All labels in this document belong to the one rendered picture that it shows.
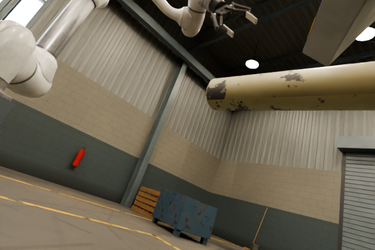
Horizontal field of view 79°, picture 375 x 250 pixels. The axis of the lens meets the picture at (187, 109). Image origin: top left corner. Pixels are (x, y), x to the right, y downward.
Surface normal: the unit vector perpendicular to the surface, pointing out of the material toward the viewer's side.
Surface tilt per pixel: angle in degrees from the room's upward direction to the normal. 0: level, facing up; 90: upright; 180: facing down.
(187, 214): 90
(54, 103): 90
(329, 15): 150
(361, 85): 122
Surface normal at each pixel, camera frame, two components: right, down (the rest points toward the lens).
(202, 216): 0.51, -0.19
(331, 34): -0.74, 0.65
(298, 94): -0.61, 0.25
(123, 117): 0.67, -0.09
